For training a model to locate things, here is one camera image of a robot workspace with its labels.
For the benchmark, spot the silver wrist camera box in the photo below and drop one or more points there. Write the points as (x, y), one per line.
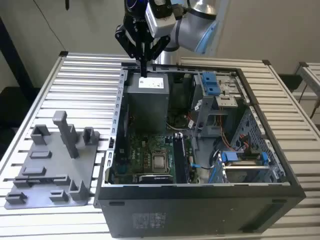
(160, 22)

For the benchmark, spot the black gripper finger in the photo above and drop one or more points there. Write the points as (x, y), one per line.
(160, 46)
(126, 41)

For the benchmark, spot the black open PC case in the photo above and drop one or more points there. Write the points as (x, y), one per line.
(190, 215)

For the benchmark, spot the black table corner cap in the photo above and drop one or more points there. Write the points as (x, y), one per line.
(266, 62)
(63, 53)

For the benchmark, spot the black furniture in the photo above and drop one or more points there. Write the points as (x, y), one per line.
(15, 107)

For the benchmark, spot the silver drive cage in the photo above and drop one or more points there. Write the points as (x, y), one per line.
(225, 100)

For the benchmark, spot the metal slat side table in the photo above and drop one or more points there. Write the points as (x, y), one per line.
(310, 75)

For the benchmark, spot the grey power supply unit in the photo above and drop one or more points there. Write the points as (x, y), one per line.
(147, 107)

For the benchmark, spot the perforated metal disk bay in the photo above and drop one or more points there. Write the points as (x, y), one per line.
(255, 130)

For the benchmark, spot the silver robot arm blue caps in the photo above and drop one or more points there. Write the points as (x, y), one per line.
(192, 27)

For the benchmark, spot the grey plastic parts rack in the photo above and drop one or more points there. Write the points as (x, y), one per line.
(62, 170)

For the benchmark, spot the small black wall object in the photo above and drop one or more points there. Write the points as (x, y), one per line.
(66, 5)

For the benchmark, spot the black chair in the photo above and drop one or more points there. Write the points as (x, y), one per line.
(290, 82)

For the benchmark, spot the blue disk carrier with disk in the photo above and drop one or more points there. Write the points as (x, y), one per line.
(230, 156)

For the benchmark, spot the CPU socket metal frame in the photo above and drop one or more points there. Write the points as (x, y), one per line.
(160, 152)

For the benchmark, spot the silver CPU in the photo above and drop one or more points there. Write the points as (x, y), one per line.
(160, 163)

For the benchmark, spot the black graphics card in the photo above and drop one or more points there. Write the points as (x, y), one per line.
(156, 178)

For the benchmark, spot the green motherboard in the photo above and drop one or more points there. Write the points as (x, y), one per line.
(140, 150)

